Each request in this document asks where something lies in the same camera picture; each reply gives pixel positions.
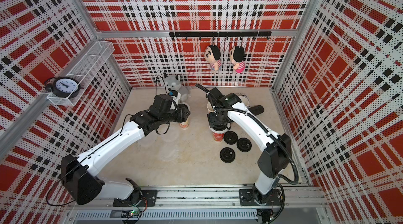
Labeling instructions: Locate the metal base rail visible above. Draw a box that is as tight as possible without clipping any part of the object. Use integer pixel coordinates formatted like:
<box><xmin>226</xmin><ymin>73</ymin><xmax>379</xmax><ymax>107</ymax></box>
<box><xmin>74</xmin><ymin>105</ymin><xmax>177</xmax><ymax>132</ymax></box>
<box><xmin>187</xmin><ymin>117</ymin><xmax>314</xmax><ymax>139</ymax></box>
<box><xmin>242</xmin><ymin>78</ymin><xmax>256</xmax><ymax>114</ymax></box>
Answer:
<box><xmin>62</xmin><ymin>184</ymin><xmax>334</xmax><ymax>224</ymax></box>

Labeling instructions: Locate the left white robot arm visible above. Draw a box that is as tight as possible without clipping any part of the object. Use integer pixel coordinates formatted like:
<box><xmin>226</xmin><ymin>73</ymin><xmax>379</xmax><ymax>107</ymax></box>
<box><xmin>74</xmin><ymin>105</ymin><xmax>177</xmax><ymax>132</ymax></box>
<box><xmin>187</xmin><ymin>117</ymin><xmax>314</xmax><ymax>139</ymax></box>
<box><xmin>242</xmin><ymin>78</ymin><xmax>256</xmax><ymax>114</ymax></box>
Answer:
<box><xmin>61</xmin><ymin>94</ymin><xmax>191</xmax><ymax>205</ymax></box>

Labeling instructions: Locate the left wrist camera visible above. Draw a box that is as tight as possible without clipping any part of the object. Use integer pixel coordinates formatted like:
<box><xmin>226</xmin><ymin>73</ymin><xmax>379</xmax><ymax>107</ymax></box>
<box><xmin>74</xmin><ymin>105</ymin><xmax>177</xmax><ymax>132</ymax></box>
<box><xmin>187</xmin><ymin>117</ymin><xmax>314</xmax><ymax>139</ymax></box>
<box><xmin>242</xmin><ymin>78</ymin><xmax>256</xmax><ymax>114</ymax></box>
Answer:
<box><xmin>169</xmin><ymin>90</ymin><xmax>178</xmax><ymax>97</ymax></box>

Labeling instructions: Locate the grey white husky plush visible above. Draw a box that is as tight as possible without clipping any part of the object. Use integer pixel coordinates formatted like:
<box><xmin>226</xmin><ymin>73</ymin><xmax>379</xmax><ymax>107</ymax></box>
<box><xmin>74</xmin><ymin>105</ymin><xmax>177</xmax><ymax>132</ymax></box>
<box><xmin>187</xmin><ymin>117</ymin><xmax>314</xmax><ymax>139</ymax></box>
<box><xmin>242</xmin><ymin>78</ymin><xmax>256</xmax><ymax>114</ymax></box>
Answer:
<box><xmin>163</xmin><ymin>73</ymin><xmax>191</xmax><ymax>103</ymax></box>

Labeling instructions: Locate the black oblong case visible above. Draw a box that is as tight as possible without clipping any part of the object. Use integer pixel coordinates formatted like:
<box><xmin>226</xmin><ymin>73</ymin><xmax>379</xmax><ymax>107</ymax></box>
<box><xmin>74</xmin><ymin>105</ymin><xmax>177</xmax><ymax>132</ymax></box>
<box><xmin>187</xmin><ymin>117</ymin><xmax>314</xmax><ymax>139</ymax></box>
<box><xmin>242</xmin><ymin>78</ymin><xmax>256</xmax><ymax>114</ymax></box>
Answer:
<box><xmin>248</xmin><ymin>105</ymin><xmax>264</xmax><ymax>116</ymax></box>

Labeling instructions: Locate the black lid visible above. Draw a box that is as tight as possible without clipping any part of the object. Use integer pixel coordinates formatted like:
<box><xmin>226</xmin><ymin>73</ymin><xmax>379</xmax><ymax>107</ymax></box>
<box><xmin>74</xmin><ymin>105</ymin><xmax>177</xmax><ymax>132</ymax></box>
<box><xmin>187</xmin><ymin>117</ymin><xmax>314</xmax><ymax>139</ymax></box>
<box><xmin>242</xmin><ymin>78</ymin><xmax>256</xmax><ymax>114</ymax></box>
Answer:
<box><xmin>210</xmin><ymin>124</ymin><xmax>229</xmax><ymax>134</ymax></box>
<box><xmin>237</xmin><ymin>138</ymin><xmax>252</xmax><ymax>153</ymax></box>
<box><xmin>219</xmin><ymin>147</ymin><xmax>236</xmax><ymax>163</ymax></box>
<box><xmin>223</xmin><ymin>131</ymin><xmax>238</xmax><ymax>145</ymax></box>

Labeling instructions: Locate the black round clock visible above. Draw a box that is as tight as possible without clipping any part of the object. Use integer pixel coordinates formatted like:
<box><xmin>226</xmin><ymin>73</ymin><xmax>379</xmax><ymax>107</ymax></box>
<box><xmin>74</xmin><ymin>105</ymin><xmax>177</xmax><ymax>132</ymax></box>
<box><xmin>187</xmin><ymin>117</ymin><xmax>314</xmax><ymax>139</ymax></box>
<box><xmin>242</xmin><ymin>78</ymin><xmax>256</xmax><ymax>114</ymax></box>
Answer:
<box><xmin>44</xmin><ymin>77</ymin><xmax>82</xmax><ymax>99</ymax></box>

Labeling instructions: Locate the white wire basket shelf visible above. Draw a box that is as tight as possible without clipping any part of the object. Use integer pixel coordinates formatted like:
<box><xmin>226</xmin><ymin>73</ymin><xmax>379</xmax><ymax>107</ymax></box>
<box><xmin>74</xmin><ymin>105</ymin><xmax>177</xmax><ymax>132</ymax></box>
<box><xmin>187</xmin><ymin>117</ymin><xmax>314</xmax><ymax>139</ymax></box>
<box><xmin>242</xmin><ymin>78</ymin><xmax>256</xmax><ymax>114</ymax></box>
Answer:
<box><xmin>47</xmin><ymin>40</ymin><xmax>114</xmax><ymax>106</ymax></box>

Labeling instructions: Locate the yellow-red paper cup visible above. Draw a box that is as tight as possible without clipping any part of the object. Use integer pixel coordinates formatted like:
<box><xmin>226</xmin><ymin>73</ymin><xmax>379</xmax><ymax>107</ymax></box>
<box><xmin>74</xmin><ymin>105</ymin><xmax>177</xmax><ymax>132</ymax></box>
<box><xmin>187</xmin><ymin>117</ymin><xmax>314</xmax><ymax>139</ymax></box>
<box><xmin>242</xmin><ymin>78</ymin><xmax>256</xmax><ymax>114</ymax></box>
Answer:
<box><xmin>179</xmin><ymin>120</ymin><xmax>189</xmax><ymax>129</ymax></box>

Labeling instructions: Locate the red paper cup front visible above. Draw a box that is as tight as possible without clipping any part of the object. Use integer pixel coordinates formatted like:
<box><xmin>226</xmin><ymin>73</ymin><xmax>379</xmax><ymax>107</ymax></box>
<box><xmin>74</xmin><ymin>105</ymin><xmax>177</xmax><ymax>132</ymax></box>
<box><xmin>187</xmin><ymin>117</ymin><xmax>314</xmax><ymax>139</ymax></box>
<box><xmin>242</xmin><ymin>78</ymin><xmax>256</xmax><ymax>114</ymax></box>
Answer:
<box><xmin>213</xmin><ymin>130</ymin><xmax>225</xmax><ymax>142</ymax></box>

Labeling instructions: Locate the boy doll striped shirt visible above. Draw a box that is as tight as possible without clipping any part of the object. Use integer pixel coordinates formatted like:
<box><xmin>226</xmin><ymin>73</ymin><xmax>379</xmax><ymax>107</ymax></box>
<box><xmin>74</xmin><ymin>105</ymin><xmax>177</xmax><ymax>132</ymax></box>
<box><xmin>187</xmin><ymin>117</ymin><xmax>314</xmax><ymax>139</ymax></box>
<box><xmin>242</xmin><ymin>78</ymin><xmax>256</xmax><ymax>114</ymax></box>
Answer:
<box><xmin>204</xmin><ymin>45</ymin><xmax>222</xmax><ymax>72</ymax></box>

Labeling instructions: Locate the red paper cup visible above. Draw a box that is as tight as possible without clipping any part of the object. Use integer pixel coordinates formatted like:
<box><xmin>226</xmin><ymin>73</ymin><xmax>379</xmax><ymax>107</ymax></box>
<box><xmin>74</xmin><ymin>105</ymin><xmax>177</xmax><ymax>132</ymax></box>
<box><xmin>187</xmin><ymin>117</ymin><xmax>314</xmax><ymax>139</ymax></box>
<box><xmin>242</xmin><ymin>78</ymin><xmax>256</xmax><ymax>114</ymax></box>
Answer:
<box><xmin>207</xmin><ymin>102</ymin><xmax>214</xmax><ymax>113</ymax></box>
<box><xmin>213</xmin><ymin>130</ymin><xmax>225</xmax><ymax>142</ymax></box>

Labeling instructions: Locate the black hook rail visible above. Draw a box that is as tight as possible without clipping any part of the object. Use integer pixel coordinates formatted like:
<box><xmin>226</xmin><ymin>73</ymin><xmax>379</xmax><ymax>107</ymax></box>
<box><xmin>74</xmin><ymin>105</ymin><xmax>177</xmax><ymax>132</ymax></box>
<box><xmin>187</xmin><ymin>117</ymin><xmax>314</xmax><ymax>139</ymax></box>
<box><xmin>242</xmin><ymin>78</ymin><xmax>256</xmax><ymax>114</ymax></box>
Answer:
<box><xmin>169</xmin><ymin>31</ymin><xmax>272</xmax><ymax>39</ymax></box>

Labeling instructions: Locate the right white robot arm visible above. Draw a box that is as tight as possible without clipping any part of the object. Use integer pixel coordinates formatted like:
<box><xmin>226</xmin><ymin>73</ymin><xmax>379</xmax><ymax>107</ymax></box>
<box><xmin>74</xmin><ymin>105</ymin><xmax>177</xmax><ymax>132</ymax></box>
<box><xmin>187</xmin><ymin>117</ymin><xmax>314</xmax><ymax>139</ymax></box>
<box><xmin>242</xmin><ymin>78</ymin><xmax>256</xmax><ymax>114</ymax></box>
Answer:
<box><xmin>204</xmin><ymin>88</ymin><xmax>299</xmax><ymax>205</ymax></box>

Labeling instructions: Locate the boy doll pink shirt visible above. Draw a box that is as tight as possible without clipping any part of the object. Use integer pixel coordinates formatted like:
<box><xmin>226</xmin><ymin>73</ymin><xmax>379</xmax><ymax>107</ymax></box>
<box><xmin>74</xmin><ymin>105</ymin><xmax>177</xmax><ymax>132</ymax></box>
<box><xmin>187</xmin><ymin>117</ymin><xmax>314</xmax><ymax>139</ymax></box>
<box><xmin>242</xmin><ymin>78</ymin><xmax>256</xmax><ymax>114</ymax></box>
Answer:
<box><xmin>229</xmin><ymin>46</ymin><xmax>246</xmax><ymax>74</ymax></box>

